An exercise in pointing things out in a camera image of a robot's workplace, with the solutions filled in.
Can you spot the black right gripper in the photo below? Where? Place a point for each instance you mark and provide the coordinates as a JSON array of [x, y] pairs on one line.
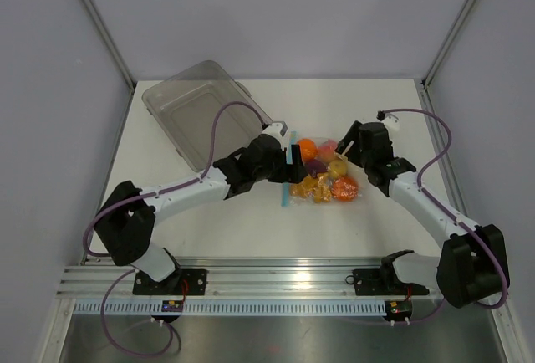
[[352, 135]]

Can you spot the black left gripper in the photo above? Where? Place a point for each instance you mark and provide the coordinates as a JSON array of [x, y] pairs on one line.
[[290, 173]]

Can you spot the clear zip top bag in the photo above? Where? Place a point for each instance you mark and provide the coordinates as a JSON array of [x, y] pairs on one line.
[[329, 178]]

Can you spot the clear grey plastic container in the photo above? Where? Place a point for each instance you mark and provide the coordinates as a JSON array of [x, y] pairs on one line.
[[203, 112]]

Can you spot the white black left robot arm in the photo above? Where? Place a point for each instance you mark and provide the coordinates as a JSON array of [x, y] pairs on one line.
[[127, 220]]

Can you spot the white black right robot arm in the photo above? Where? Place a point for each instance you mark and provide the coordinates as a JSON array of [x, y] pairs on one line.
[[472, 265]]

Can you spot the purple fake fruit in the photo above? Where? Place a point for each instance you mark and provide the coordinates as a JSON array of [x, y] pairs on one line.
[[315, 167]]

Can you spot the pink fake peach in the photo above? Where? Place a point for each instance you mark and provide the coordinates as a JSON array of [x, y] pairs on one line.
[[326, 152]]

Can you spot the orange fake orange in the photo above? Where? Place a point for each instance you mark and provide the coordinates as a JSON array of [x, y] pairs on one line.
[[308, 149]]

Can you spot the yellow-orange fake pretzel cluster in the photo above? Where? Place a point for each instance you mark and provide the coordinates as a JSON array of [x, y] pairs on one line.
[[315, 188]]

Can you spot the red-orange fake pepper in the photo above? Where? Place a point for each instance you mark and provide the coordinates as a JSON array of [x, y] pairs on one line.
[[345, 189]]

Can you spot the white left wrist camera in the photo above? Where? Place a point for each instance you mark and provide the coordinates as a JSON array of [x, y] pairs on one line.
[[277, 130]]

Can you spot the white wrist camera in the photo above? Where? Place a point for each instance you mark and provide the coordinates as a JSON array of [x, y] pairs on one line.
[[390, 121], [277, 130]]

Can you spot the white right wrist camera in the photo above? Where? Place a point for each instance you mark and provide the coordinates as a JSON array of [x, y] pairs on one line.
[[390, 121]]

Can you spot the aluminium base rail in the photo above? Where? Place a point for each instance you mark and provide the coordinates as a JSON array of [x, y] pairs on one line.
[[232, 278]]

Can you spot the black right mount plate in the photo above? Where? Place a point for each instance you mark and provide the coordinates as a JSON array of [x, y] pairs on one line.
[[367, 282]]

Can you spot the black mount plate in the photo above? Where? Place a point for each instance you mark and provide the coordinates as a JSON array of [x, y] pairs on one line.
[[367, 282], [191, 282]]

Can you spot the black left mount plate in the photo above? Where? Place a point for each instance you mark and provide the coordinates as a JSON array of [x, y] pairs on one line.
[[191, 282]]

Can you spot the white slotted cable duct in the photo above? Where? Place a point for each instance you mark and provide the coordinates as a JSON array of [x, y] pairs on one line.
[[230, 308]]

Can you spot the right aluminium frame post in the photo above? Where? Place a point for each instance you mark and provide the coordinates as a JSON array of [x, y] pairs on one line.
[[459, 22]]

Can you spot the aluminium frame post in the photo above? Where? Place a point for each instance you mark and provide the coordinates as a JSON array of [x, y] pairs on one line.
[[104, 34], [459, 22]]

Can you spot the left aluminium frame post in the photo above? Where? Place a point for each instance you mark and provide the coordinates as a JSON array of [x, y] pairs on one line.
[[104, 34]]

